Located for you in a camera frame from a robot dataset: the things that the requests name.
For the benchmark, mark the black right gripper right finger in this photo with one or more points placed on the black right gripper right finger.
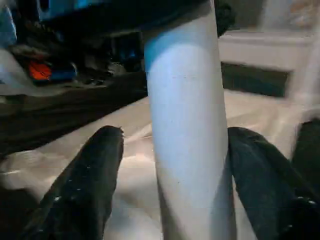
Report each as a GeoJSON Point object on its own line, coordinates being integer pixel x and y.
{"type": "Point", "coordinates": [270, 200]}

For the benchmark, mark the black mat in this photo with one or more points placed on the black mat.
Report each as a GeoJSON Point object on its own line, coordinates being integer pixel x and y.
{"type": "Point", "coordinates": [62, 112]}

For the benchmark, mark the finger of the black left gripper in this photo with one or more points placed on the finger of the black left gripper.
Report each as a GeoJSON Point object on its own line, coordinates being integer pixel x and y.
{"type": "Point", "coordinates": [125, 12]}
{"type": "Point", "coordinates": [223, 17]}

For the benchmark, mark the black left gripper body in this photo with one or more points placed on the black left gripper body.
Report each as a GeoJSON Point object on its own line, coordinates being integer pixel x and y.
{"type": "Point", "coordinates": [75, 55]}

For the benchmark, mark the white plastic table top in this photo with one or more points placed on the white plastic table top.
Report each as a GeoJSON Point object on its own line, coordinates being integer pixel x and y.
{"type": "Point", "coordinates": [140, 160]}

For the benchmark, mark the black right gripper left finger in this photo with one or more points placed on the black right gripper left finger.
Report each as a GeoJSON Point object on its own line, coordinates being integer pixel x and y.
{"type": "Point", "coordinates": [80, 195]}

